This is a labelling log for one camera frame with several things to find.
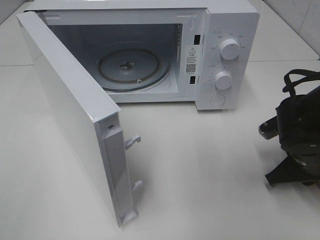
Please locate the white upper power knob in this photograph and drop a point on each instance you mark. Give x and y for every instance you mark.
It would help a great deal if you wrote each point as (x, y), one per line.
(229, 48)

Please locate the round white door button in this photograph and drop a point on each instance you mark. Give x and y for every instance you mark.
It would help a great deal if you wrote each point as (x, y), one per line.
(217, 101)

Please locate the white microwave door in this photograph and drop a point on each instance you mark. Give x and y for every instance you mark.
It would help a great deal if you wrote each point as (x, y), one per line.
(87, 116)

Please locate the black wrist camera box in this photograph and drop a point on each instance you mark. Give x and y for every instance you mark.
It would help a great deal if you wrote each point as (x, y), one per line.
(269, 128)

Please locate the white timer knob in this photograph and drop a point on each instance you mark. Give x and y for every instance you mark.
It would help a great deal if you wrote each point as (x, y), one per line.
(223, 80)

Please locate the white microwave oven body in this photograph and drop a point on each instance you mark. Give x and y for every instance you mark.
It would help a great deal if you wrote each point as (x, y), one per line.
(188, 31)

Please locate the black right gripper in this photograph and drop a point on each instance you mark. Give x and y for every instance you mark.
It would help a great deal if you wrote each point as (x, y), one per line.
(298, 123)

